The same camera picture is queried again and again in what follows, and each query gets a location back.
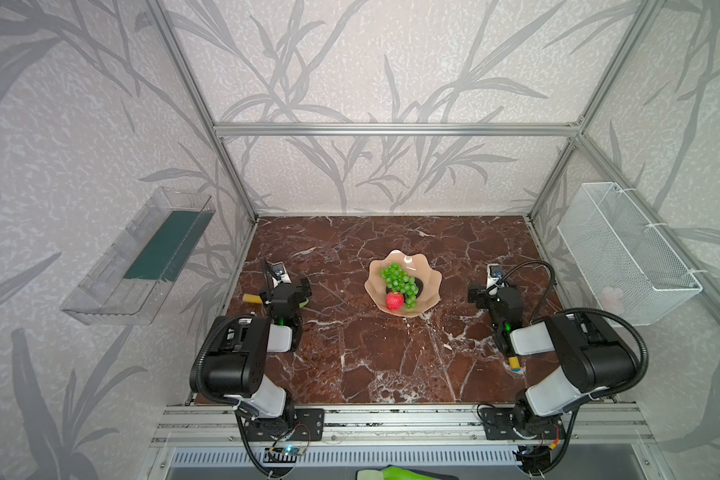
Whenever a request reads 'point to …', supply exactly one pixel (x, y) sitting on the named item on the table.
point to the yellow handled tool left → (252, 298)
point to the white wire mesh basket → (626, 267)
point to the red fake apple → (395, 300)
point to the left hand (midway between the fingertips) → (288, 267)
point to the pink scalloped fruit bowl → (415, 266)
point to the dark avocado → (420, 285)
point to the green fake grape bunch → (396, 279)
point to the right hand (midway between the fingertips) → (489, 270)
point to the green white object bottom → (392, 472)
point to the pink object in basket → (612, 300)
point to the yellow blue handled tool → (515, 364)
